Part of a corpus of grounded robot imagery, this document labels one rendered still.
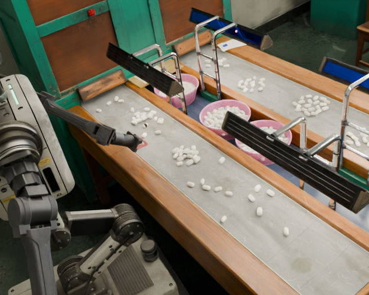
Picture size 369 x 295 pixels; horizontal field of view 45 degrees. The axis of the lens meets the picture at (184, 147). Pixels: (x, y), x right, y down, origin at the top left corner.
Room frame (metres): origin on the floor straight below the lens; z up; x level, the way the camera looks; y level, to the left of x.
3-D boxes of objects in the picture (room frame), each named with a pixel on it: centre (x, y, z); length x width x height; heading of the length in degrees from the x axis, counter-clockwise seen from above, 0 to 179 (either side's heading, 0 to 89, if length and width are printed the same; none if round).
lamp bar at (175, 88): (1.99, 0.14, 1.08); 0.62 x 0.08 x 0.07; 30
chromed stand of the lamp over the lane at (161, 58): (2.02, 0.07, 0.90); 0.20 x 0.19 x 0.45; 30
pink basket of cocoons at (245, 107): (1.89, -0.24, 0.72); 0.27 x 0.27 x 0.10
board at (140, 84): (2.46, 0.09, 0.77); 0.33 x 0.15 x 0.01; 120
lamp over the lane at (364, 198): (1.14, -0.34, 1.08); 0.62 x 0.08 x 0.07; 30
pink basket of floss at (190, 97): (2.27, -0.02, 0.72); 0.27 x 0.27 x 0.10
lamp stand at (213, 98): (2.22, -0.28, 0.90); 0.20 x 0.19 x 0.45; 30
